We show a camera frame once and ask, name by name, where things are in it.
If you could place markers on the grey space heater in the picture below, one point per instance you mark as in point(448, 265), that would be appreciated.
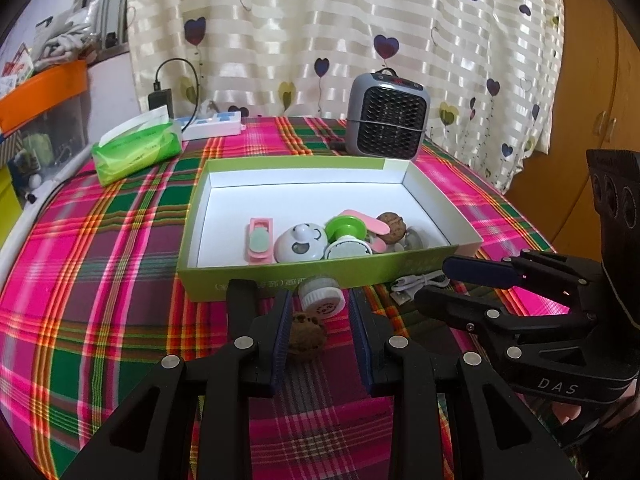
point(387, 120)

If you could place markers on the white plug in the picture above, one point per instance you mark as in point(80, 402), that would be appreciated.
point(209, 108)

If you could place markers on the brown walnut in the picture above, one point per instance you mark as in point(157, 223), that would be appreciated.
point(307, 340)
point(392, 225)

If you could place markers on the plain pink clip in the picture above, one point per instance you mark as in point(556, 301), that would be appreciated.
point(372, 226)

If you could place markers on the black power adapter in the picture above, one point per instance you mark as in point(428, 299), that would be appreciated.
point(161, 104)

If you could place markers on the small white round jar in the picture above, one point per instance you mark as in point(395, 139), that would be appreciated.
point(321, 300)

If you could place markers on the white and grey small gadget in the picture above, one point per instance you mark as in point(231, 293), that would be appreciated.
point(414, 240)

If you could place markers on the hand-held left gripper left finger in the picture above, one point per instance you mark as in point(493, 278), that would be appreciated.
point(281, 340)

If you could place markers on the heart print curtain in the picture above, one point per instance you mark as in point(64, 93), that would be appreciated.
point(325, 20)

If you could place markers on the white power strip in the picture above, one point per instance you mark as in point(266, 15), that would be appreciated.
point(212, 129)

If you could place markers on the pink plaid tablecloth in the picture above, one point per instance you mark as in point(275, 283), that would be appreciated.
point(100, 260)

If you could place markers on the yellow cardboard box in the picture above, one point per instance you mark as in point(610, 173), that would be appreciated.
point(7, 210)

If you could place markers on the green tissue pack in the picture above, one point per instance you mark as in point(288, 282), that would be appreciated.
point(137, 152)

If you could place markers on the green and white plunger gadget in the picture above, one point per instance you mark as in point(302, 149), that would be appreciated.
point(345, 230)

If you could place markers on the panda-shaped round gadget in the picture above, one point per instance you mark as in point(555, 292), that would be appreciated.
point(297, 245)

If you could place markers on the white work gloves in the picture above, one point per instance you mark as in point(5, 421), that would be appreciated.
point(65, 35)

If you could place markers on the green cardboard box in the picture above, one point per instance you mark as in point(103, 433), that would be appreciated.
point(300, 195)

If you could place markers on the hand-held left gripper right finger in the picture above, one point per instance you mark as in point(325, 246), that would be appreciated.
point(361, 345)

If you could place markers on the wooden wardrobe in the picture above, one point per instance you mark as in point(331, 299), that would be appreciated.
point(595, 85)

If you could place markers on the pink clip with green pad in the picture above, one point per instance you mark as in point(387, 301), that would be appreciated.
point(260, 242)

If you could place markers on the person's right hand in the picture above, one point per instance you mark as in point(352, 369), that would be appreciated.
point(567, 412)

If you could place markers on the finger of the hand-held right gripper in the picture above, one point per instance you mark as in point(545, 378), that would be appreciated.
point(460, 310)
point(480, 270)

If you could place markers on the orange lid storage bin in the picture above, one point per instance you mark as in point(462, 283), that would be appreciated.
point(45, 87)

